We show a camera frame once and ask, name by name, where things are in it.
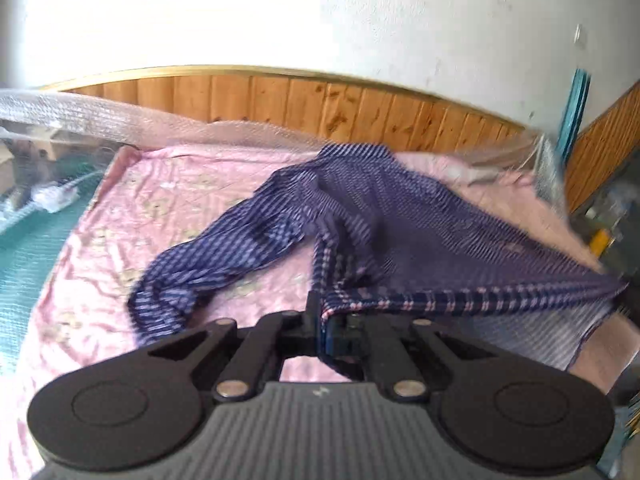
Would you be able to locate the yellow object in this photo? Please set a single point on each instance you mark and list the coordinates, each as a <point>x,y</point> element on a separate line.
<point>601,241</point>

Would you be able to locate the pink bear print blanket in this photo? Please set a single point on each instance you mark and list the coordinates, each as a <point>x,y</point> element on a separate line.
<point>175,200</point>

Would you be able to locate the wooden wall panelling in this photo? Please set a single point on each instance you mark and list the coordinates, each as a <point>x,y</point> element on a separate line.
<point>350,105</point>

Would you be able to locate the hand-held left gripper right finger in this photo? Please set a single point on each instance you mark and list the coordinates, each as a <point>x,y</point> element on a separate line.
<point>332,341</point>

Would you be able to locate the clear bubble wrap sheet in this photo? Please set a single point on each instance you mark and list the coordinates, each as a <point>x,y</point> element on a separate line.
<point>150,125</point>

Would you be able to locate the green mattress cover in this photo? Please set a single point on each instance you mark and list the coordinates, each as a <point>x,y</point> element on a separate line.
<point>35,260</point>

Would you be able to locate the teal pole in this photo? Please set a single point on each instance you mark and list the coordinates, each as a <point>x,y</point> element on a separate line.
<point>575,110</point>

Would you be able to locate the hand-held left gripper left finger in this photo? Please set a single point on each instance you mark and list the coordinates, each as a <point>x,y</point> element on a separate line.
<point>311,325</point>

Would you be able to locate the navy plaid shirt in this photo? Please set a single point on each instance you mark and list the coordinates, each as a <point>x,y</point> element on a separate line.
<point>400,220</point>

